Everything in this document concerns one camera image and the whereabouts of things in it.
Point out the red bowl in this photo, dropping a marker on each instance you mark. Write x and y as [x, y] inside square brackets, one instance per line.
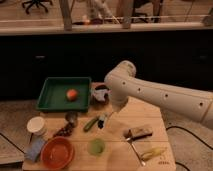
[57, 153]

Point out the blue sponge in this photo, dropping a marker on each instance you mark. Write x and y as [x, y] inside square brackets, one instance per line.
[34, 149]

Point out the grey crumpled cloth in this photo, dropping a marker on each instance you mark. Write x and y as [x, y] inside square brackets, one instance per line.
[100, 95]

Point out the dark grape bunch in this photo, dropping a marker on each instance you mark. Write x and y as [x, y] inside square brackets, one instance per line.
[65, 131]

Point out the brown wooden block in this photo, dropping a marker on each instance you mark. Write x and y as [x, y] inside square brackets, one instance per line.
[140, 132]

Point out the green plastic tray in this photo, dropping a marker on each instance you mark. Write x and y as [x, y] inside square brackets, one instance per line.
[53, 96]

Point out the small green cup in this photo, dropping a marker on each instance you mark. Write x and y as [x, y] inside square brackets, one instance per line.
[96, 147]

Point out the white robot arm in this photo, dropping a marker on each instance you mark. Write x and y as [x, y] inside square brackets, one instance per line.
[194, 104]

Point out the white handled dish brush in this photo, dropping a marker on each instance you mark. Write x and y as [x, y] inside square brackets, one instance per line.
[102, 119]

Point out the orange ball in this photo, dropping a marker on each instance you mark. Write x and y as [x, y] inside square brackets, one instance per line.
[72, 94]

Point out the green cucumber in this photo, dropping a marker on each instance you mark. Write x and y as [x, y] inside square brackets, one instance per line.
[88, 126]

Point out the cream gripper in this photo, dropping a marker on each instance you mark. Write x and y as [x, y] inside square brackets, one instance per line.
[118, 106]

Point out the black office chair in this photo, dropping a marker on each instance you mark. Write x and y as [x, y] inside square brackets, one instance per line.
[29, 3]

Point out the white paper cup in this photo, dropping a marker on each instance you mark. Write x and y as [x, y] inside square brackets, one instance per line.
[36, 125]

